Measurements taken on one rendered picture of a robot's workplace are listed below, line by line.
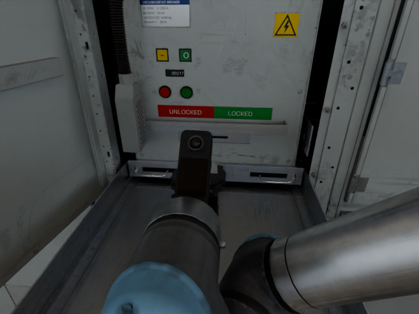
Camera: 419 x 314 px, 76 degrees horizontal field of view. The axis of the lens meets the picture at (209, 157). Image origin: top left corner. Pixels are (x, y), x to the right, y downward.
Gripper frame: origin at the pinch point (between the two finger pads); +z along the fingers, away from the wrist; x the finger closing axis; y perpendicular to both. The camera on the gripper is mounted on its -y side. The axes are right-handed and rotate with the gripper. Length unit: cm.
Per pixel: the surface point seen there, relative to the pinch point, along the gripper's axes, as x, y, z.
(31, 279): -73, 65, 31
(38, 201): -39.7, 13.2, 3.3
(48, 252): -61, 48, 28
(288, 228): 20.6, 21.0, 10.6
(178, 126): -9.7, -2.0, 21.8
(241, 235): 8.6, 21.6, 7.2
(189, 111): -6.9, -5.7, 25.2
